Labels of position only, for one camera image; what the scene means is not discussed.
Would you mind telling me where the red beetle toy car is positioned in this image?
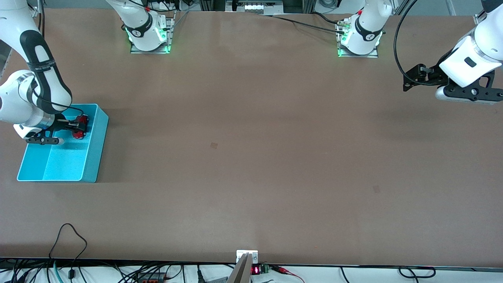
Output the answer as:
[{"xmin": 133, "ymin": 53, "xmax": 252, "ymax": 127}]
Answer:
[{"xmin": 72, "ymin": 115, "xmax": 90, "ymax": 140}]

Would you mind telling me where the blue plastic box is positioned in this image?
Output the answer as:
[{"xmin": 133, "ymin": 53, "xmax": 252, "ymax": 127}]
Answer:
[{"xmin": 17, "ymin": 103, "xmax": 109, "ymax": 183}]

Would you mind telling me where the black orange power strip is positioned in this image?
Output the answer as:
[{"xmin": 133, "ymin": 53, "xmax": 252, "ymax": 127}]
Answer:
[{"xmin": 137, "ymin": 273, "xmax": 166, "ymax": 283}]

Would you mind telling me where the lit equipment rack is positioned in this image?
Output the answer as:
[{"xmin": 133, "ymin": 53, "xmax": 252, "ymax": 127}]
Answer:
[{"xmin": 225, "ymin": 0, "xmax": 284, "ymax": 15}]

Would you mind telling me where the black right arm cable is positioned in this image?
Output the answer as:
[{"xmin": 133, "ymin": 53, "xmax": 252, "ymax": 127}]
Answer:
[{"xmin": 31, "ymin": 85, "xmax": 74, "ymax": 115}]

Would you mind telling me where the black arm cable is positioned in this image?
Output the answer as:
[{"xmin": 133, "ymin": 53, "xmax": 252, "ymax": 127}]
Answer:
[
  {"xmin": 31, "ymin": 85, "xmax": 74, "ymax": 115},
  {"xmin": 393, "ymin": 0, "xmax": 448, "ymax": 86}
]

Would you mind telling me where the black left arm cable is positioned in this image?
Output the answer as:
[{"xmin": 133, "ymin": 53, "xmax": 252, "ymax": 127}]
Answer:
[{"xmin": 393, "ymin": 0, "xmax": 448, "ymax": 86}]

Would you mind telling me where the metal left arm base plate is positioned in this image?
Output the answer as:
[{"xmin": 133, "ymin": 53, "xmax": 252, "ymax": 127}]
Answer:
[{"xmin": 337, "ymin": 18, "xmax": 379, "ymax": 59}]

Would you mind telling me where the thin black looped cable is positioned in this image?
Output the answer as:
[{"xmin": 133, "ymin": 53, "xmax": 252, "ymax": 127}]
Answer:
[{"xmin": 48, "ymin": 223, "xmax": 88, "ymax": 280}]

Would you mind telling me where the long black base cable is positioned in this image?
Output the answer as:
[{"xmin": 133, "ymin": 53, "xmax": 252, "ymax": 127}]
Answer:
[{"xmin": 257, "ymin": 12, "xmax": 347, "ymax": 35}]

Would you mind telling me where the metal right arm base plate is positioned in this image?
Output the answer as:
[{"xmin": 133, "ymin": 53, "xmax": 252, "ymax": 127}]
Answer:
[{"xmin": 130, "ymin": 11, "xmax": 175, "ymax": 55}]

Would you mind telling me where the black coiled cable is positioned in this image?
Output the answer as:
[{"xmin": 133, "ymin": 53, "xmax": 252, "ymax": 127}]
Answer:
[{"xmin": 398, "ymin": 266, "xmax": 437, "ymax": 279}]

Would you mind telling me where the grey metal camera mount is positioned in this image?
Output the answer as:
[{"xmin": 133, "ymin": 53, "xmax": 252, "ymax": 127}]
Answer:
[{"xmin": 227, "ymin": 250, "xmax": 259, "ymax": 283}]

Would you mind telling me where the red clip wire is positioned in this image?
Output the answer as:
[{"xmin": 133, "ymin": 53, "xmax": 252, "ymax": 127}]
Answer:
[{"xmin": 270, "ymin": 265, "xmax": 306, "ymax": 283}]

